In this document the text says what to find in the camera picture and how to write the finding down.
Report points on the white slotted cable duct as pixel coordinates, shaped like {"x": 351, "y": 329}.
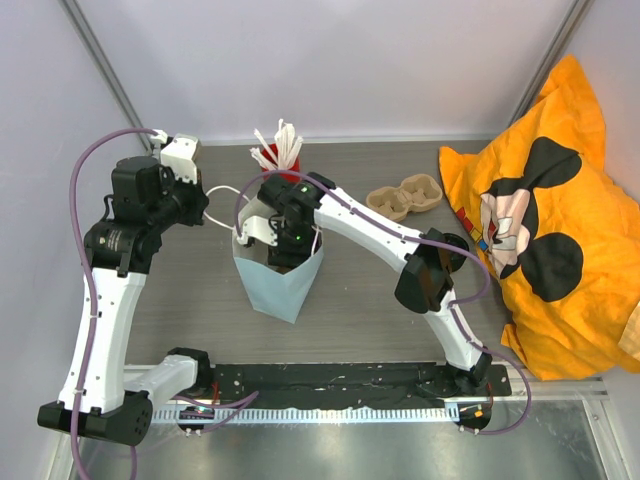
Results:
{"x": 177, "y": 413}

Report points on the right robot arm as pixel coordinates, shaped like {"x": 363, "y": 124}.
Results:
{"x": 422, "y": 260}

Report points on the left aluminium frame post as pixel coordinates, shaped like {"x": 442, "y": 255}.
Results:
{"x": 91, "y": 43}

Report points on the right aluminium frame post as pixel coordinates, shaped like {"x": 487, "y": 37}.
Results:
{"x": 570, "y": 24}

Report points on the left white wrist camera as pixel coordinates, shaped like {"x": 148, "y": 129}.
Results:
{"x": 180, "y": 156}

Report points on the light blue paper bag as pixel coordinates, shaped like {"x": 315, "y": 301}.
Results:
{"x": 279, "y": 293}

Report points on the aluminium frame post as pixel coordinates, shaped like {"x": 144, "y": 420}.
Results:
{"x": 91, "y": 43}
{"x": 570, "y": 24}

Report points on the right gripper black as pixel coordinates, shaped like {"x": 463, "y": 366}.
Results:
{"x": 282, "y": 255}

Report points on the brown pulp cup carrier stack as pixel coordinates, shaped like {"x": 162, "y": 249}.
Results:
{"x": 416, "y": 194}

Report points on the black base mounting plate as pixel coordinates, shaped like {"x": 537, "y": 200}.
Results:
{"x": 339, "y": 386}

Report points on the orange cartoon pillow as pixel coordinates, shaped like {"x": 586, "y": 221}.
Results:
{"x": 559, "y": 236}

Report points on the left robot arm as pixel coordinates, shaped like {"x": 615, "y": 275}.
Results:
{"x": 149, "y": 196}

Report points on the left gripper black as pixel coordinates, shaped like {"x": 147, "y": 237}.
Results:
{"x": 198, "y": 200}

